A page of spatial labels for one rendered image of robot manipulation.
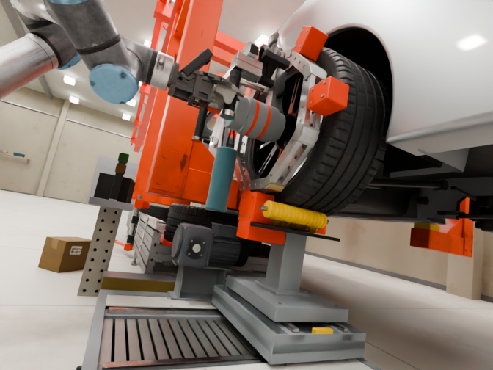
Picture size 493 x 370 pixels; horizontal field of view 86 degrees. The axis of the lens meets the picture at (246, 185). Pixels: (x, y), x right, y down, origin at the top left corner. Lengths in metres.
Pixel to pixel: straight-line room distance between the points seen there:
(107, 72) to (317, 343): 0.88
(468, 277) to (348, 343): 4.01
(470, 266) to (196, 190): 4.23
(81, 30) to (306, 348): 0.93
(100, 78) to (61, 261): 1.39
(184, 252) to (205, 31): 1.15
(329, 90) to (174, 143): 0.83
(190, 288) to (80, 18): 1.11
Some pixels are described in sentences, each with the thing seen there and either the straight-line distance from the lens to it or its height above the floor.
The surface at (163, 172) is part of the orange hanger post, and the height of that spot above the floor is 0.62.
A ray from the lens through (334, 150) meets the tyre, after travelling 0.84.
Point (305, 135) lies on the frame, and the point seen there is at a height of 0.74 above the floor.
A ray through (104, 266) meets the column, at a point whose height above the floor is 0.14.
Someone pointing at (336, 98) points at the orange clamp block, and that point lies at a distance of 0.80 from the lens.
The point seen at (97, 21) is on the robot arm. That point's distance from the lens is 0.63.
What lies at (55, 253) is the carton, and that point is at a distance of 1.91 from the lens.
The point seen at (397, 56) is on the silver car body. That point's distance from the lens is 0.97.
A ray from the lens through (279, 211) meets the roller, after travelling 0.88.
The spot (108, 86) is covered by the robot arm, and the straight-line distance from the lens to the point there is 0.65.
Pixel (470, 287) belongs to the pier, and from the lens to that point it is 4.93.
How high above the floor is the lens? 0.44
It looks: 9 degrees up
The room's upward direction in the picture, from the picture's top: 10 degrees clockwise
